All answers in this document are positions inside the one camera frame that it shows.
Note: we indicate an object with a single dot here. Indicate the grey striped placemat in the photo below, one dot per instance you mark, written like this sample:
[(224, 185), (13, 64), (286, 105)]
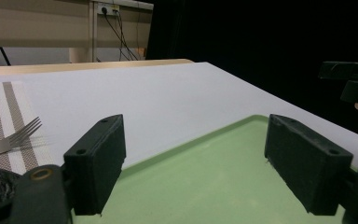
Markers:
[(9, 102)]

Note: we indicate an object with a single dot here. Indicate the white foam board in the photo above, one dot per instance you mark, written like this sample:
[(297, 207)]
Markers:
[(167, 93)]

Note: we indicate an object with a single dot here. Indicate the green plastic tray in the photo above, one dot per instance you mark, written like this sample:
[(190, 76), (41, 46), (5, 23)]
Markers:
[(199, 180)]

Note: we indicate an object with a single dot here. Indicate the white wall power socket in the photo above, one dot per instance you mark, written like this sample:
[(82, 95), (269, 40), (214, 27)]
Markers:
[(110, 7)]

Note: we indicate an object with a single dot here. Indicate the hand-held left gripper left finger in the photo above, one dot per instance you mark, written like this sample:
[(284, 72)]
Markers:
[(93, 168)]

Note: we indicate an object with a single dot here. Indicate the black curtain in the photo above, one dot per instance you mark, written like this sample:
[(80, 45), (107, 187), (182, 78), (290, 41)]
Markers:
[(245, 31)]

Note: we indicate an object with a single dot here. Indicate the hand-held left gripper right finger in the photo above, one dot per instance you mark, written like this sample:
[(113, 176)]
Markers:
[(307, 168)]

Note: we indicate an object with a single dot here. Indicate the beige wooden desk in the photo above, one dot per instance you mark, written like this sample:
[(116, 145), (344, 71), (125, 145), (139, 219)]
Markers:
[(37, 28)]

